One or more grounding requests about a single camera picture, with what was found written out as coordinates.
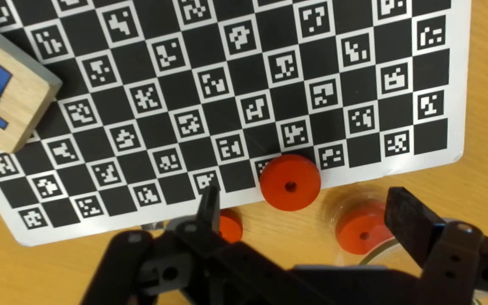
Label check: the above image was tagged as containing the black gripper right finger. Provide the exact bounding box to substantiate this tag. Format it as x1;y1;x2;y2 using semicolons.
384;186;481;283

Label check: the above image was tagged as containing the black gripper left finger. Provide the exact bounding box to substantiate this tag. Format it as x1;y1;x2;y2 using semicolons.
164;186;238;266

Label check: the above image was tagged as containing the orange disc block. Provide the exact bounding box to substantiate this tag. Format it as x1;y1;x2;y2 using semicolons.
333;201;393;254
218;210;242;242
259;154;321;211

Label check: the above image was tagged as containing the checkered calibration board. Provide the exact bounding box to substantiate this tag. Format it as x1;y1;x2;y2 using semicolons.
0;0;470;245

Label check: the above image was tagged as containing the wooden peg base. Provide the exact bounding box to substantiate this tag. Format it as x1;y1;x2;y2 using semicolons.
0;33;62;152

